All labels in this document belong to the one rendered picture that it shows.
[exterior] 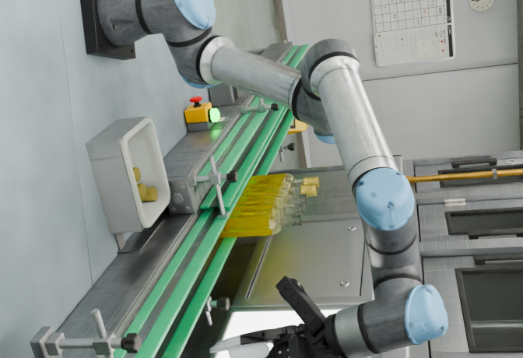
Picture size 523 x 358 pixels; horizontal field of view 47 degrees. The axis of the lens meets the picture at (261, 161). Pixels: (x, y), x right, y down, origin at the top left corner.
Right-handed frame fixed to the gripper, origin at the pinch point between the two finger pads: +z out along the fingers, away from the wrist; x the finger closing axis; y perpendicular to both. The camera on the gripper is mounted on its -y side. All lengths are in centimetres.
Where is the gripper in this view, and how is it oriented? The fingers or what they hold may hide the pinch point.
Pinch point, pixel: (236, 352)
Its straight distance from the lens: 106.8
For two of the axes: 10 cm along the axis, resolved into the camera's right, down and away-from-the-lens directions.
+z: -8.3, 3.7, 4.3
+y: 1.2, 8.5, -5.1
